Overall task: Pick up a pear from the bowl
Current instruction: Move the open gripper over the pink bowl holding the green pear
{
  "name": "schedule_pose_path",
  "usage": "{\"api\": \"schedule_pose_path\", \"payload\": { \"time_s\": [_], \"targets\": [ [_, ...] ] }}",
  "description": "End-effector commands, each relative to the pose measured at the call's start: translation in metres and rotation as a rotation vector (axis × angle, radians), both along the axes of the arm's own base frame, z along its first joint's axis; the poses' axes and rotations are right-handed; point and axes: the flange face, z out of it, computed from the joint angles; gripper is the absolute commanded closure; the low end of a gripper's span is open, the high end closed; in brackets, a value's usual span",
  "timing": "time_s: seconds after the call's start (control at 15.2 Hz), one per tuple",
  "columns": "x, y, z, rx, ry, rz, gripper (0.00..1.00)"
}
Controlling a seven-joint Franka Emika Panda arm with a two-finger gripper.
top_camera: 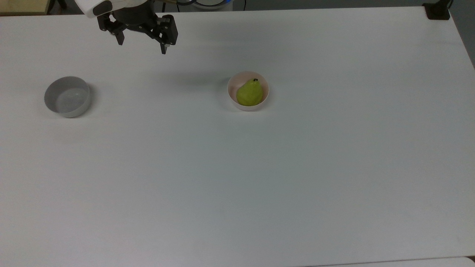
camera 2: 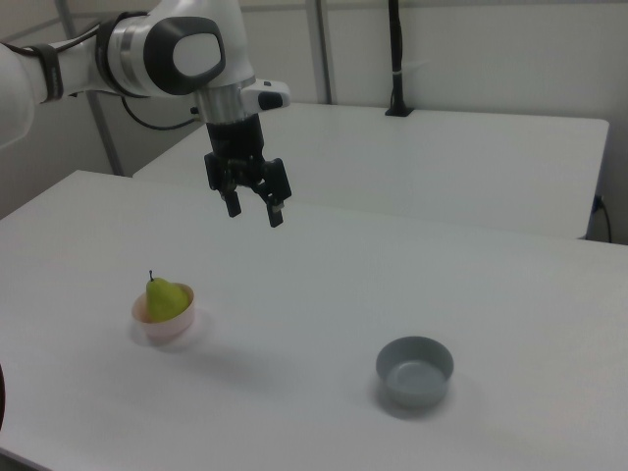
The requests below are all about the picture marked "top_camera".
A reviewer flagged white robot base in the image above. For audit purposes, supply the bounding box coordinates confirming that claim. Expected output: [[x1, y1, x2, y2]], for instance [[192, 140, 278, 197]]
[[193, 0, 233, 10]]

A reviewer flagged grey bowl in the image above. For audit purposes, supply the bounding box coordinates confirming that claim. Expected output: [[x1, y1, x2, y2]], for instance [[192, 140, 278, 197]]
[[44, 76, 91, 118]]

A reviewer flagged green pear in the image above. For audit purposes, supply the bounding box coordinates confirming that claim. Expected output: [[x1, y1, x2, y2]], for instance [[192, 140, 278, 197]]
[[236, 78, 263, 106]]

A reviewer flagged wooden furniture piece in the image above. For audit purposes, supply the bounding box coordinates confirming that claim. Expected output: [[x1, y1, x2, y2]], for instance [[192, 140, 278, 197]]
[[0, 0, 51, 16]]

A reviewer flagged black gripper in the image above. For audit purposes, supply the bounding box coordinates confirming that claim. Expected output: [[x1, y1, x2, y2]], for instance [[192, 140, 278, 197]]
[[97, 3, 178, 55]]

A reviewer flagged black table clamp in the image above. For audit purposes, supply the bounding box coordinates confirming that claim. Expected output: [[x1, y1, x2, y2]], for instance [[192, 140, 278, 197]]
[[423, 0, 452, 20]]

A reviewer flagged pink bowl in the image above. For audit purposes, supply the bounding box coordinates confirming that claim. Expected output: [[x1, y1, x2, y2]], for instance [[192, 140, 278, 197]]
[[227, 71, 270, 111]]

